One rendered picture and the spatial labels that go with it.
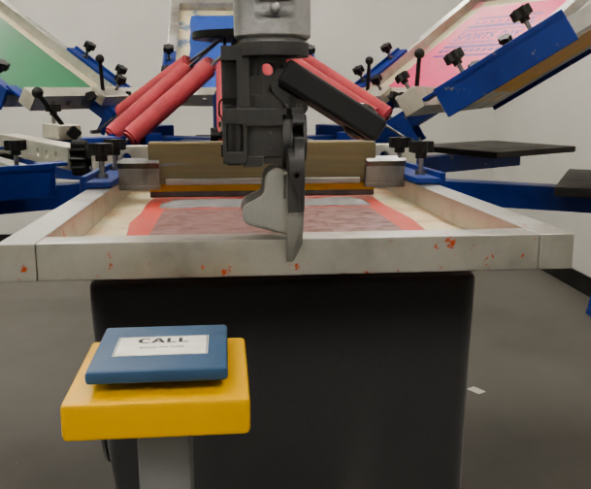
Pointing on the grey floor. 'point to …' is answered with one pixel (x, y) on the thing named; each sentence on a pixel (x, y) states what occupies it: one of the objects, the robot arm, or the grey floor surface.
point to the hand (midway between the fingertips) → (294, 244)
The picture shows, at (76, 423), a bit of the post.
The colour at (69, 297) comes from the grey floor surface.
